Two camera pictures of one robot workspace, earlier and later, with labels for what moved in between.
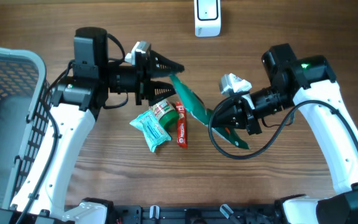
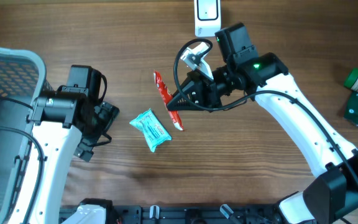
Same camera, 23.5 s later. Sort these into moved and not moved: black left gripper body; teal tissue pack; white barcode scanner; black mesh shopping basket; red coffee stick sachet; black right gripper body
Moved: black left gripper body; red coffee stick sachet; black right gripper body
Not moved: black mesh shopping basket; white barcode scanner; teal tissue pack
